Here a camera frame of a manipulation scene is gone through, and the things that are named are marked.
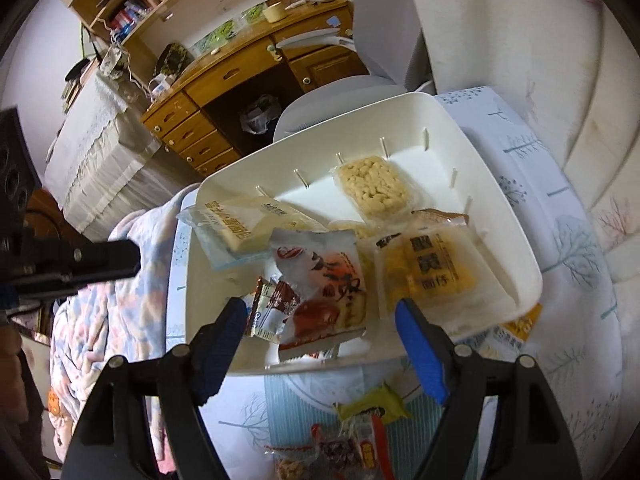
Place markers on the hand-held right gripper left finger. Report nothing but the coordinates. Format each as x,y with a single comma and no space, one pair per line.
225,350

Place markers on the black plastic bag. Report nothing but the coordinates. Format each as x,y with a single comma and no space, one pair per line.
260,112

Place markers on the yellow green snack packet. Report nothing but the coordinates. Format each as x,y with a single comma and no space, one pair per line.
375,402

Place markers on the clear yellow cake packet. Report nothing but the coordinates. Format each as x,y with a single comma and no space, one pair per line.
430,265

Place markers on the white office chair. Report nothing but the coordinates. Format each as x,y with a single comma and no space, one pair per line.
380,20

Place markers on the cream sandwich cake packet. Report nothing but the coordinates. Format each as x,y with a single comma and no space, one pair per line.
240,225

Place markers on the peanut brittle packet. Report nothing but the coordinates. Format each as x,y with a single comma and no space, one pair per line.
290,470

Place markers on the dark wooden cabinet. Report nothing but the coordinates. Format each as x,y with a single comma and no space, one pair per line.
45,210

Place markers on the cream round container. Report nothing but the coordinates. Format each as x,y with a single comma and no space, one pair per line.
275,11

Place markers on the dark patterned tin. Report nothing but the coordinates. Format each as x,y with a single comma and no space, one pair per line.
172,59

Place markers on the white bread snack packet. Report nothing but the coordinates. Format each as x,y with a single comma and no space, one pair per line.
320,285

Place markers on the red-edged nut bar packet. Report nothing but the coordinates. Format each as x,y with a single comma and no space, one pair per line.
345,452

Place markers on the puffed rice cracker packet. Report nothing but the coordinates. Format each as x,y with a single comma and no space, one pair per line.
372,185

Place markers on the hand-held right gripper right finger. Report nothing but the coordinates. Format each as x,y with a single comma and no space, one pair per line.
422,355

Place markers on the brown chocolate snack packet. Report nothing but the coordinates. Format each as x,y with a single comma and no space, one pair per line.
272,310

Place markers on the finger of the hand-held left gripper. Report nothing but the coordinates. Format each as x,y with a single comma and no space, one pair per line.
100,260

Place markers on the white plastic bin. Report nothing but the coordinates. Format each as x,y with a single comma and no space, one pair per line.
450,125

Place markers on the teal striped mat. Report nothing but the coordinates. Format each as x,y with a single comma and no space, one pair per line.
295,410

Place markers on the orange snack packet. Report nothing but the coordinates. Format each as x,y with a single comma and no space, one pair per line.
525,327

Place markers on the wooden desk with drawers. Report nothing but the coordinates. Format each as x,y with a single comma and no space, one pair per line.
235,72

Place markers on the floral blanket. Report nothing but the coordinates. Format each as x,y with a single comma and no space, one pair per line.
100,320

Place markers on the white mug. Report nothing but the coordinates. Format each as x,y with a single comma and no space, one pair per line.
160,86

